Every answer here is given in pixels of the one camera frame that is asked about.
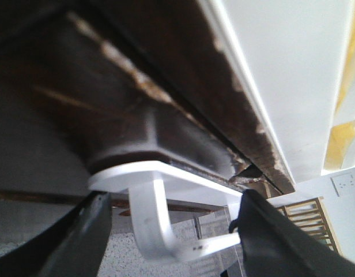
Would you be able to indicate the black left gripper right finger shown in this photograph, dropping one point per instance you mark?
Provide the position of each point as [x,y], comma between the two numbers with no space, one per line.
[274,246]

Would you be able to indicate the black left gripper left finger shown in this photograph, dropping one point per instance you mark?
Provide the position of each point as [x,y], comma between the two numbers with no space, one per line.
[73,246]

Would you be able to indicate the white plastic hook handle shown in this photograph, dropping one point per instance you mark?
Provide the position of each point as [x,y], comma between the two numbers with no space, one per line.
[150,184]

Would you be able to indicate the wooden drawer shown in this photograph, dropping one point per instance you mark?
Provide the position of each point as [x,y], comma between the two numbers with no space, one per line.
[88,85]

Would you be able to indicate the wooden slatted rack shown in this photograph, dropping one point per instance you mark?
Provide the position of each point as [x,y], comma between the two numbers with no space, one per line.
[312,218]

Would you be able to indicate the white wall socket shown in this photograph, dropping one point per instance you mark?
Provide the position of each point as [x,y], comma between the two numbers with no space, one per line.
[343,184]

